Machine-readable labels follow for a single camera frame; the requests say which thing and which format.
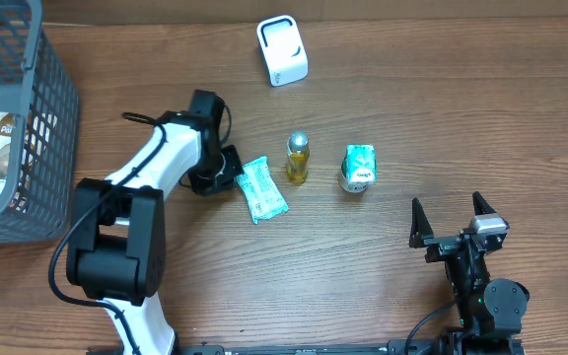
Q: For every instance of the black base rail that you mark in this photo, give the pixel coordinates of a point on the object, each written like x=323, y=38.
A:
x=393, y=347

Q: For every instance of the white barcode scanner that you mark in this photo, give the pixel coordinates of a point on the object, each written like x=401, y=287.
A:
x=282, y=50

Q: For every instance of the yellow Vim bottle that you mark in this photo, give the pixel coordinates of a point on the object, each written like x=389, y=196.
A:
x=298, y=154

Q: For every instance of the grey plastic mesh basket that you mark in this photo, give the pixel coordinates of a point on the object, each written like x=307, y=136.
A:
x=36, y=90

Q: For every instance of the green tissue pack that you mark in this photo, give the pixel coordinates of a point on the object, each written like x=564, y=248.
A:
x=360, y=164

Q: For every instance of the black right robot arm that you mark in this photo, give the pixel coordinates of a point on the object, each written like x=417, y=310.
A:
x=490, y=310

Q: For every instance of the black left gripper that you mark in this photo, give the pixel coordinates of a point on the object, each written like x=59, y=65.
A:
x=201, y=184

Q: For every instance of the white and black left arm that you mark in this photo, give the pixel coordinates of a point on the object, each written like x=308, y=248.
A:
x=116, y=247

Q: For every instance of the teal wet wipes packet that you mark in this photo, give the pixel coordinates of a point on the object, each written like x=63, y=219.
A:
x=264, y=199

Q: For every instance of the green white Knorr jar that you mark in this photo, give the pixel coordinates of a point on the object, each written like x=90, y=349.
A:
x=353, y=183

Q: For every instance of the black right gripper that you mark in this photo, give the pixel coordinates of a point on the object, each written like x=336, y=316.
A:
x=422, y=237

